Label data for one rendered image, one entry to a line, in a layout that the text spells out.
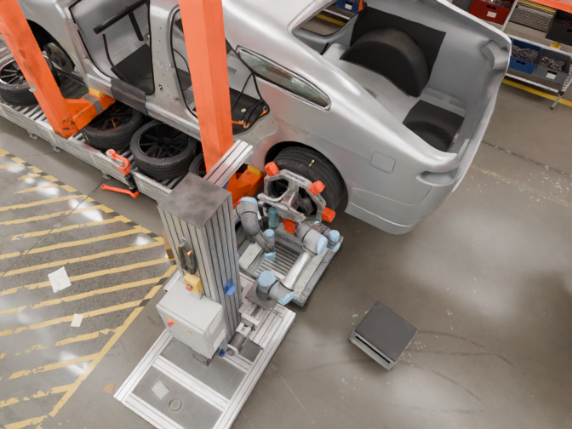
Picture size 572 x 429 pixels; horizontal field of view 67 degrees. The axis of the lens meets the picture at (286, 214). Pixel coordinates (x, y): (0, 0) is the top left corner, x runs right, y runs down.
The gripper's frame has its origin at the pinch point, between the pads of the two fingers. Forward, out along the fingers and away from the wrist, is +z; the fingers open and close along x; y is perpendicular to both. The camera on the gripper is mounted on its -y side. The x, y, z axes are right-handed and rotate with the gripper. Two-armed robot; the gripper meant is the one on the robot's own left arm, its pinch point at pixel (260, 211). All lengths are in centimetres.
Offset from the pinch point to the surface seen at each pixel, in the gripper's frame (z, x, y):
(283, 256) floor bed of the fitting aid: -3, 20, 77
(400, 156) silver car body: -29, 89, -75
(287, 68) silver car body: 44, 29, -100
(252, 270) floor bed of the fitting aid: -11, -11, 76
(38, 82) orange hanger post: 148, -162, -38
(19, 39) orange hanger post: 149, -161, -78
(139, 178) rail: 95, -100, 44
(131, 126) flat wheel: 156, -102, 32
